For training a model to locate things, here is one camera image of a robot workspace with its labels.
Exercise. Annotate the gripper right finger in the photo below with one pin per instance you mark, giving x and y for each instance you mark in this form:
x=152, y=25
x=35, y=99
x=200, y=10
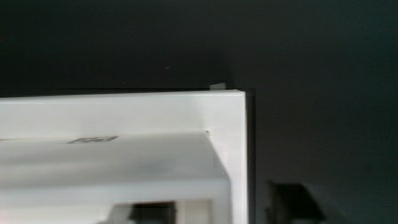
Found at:
x=294, y=208

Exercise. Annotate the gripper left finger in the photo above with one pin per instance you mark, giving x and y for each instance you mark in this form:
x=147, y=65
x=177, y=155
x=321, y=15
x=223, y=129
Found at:
x=154, y=213

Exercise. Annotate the white drawer cabinet box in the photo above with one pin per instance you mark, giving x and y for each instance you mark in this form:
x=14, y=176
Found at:
x=102, y=151

